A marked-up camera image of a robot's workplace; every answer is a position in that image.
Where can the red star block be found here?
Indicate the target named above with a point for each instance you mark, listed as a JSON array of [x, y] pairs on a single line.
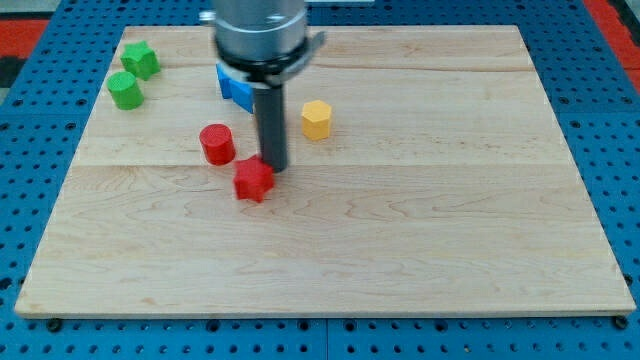
[[253, 179]]

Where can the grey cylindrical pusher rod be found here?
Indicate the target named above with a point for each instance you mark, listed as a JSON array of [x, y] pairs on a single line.
[[271, 126]]

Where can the green star block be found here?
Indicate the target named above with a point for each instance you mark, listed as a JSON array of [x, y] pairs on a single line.
[[140, 60]]

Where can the yellow hexagon block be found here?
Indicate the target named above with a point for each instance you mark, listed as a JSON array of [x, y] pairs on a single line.
[[316, 120]]

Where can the wooden board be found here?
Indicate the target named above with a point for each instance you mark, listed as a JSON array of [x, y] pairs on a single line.
[[445, 189]]

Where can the red cylinder block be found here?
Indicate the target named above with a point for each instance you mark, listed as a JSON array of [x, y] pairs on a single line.
[[217, 144]]

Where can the blue block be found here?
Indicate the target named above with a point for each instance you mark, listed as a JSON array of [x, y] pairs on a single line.
[[240, 93]]

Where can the green cylinder block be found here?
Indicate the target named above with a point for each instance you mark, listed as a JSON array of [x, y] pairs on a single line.
[[124, 90]]

